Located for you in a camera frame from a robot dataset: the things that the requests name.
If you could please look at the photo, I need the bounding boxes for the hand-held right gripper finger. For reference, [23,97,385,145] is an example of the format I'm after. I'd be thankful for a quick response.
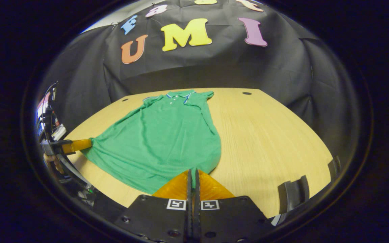
[113,168,194,243]
[193,168,277,243]

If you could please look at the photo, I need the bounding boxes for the green T-shirt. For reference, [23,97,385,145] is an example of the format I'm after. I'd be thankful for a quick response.
[81,90,222,195]

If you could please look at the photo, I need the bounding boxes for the white power strip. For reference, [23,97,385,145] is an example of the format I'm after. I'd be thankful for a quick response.
[51,124,67,141]

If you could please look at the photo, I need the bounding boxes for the computer monitor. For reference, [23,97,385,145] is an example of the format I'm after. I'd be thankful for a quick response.
[36,91,51,135]

